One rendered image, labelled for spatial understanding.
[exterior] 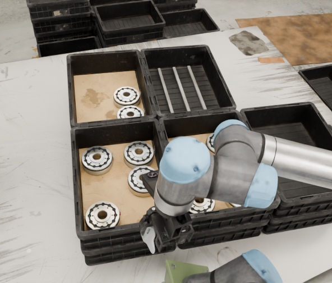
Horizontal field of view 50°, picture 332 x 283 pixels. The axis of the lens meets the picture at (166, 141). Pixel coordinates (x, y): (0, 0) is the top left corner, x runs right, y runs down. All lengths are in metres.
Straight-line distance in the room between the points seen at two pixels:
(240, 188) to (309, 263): 0.79
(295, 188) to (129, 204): 0.56
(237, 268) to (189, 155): 0.45
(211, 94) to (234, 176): 0.97
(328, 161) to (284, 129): 0.72
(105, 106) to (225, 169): 0.92
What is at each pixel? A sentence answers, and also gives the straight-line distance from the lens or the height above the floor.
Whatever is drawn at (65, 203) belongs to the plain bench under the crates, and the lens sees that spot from 1.34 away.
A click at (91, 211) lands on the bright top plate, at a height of 0.86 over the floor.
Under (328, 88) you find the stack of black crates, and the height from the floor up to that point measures 0.27.
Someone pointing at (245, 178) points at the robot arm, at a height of 1.37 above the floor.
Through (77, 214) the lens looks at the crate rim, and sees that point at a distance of 1.06.
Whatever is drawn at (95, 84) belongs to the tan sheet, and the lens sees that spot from 1.53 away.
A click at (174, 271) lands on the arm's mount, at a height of 0.88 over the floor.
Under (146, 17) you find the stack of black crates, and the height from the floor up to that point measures 0.49.
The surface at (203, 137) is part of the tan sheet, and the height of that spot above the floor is 0.83.
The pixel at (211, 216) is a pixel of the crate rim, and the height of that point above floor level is 0.92.
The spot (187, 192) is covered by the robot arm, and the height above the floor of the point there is 1.34.
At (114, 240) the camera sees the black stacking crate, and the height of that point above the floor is 0.85.
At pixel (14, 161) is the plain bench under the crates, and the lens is 1.49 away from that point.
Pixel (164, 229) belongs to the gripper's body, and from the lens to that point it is 0.73.
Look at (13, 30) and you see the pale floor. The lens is 3.49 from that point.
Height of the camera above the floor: 1.84
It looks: 50 degrees down
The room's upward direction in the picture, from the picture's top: 6 degrees clockwise
